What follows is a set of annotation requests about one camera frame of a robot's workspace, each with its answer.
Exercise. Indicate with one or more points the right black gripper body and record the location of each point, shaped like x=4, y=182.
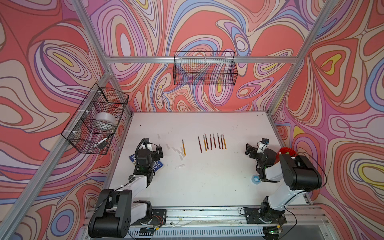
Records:
x=254, y=155

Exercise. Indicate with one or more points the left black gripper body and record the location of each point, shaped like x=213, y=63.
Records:
x=152, y=158

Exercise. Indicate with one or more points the yellow carving knife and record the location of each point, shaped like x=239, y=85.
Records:
x=224, y=141

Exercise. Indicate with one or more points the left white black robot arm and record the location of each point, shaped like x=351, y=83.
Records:
x=116, y=210

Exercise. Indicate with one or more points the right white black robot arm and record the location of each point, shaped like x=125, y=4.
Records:
x=295, y=172

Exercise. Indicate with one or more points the blue treehouse paperback book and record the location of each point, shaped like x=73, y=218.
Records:
x=147, y=164

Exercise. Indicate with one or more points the red plastic cup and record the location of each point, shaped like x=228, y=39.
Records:
x=285, y=151

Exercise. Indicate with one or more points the blue tape roll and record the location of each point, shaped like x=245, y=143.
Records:
x=255, y=179

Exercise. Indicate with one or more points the small object in left basket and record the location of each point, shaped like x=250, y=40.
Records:
x=101, y=144

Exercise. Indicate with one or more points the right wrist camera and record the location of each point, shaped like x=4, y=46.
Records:
x=263, y=144

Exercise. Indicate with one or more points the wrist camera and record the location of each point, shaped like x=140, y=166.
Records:
x=147, y=145
x=263, y=144

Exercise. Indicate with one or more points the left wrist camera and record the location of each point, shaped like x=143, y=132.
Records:
x=147, y=145

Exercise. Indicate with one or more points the grey duct tape roll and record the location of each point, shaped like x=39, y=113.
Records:
x=105, y=121

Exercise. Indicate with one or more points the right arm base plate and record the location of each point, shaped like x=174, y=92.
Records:
x=269, y=217

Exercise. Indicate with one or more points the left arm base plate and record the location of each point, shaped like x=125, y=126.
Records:
x=158, y=219

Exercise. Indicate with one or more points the black wire basket left wall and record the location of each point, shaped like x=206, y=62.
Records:
x=80, y=131

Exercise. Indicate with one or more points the black wire basket wall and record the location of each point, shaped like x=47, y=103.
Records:
x=207, y=68
x=80, y=131

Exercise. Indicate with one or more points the black wire basket back wall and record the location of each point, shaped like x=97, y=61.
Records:
x=207, y=68

